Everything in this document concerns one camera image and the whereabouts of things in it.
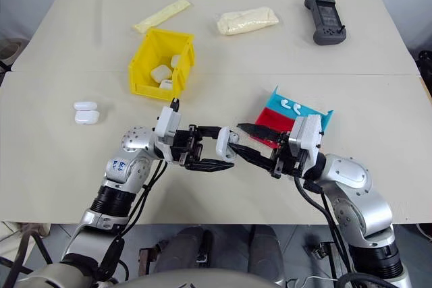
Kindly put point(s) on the dark grey rounded shape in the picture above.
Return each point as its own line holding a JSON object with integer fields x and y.
{"x": 265, "y": 247}
{"x": 182, "y": 247}

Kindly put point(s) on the brown metal bracket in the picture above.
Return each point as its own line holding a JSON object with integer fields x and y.
{"x": 145, "y": 257}

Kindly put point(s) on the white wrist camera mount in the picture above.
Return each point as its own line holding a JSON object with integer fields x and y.
{"x": 167, "y": 122}
{"x": 305, "y": 136}

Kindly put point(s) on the cream filled plastic bag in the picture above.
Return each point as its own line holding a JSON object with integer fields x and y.
{"x": 248, "y": 21}

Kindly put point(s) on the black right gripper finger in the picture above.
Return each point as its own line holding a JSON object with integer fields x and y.
{"x": 253, "y": 157}
{"x": 261, "y": 134}

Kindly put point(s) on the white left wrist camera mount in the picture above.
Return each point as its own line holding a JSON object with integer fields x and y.
{"x": 167, "y": 122}

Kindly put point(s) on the yellow plastic bin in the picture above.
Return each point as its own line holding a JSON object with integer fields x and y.
{"x": 145, "y": 55}

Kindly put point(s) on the grey round roll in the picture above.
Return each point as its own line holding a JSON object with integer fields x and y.
{"x": 8, "y": 48}

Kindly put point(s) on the white earbud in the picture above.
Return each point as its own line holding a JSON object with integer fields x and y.
{"x": 287, "y": 103}
{"x": 297, "y": 108}

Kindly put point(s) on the black metal frame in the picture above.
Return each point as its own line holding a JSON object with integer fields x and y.
{"x": 23, "y": 251}

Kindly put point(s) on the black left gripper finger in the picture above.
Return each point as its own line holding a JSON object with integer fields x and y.
{"x": 209, "y": 132}
{"x": 212, "y": 166}

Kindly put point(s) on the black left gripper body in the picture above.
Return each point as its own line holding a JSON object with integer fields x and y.
{"x": 187, "y": 148}

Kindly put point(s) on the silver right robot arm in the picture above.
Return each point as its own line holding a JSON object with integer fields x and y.
{"x": 351, "y": 173}

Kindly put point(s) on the grey handheld remote controller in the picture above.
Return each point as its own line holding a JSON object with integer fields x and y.
{"x": 325, "y": 18}

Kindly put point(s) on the long yellow plastic packet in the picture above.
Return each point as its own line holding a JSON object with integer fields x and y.
{"x": 162, "y": 15}

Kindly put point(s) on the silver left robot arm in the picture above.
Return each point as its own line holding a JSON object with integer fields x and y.
{"x": 132, "y": 139}

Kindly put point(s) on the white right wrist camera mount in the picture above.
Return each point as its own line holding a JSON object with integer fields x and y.
{"x": 305, "y": 136}

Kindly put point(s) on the white earbud case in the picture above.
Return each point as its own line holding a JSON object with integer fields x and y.
{"x": 166, "y": 85}
{"x": 223, "y": 143}
{"x": 85, "y": 105}
{"x": 161, "y": 73}
{"x": 176, "y": 61}
{"x": 86, "y": 117}

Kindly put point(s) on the red foam pad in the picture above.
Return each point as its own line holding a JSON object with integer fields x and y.
{"x": 273, "y": 119}

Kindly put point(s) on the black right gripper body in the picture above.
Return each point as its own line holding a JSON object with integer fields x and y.
{"x": 283, "y": 161}

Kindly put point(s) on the dark round object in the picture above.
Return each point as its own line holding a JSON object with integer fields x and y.
{"x": 426, "y": 62}

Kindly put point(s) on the grey metal bracket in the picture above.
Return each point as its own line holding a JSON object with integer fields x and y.
{"x": 324, "y": 254}

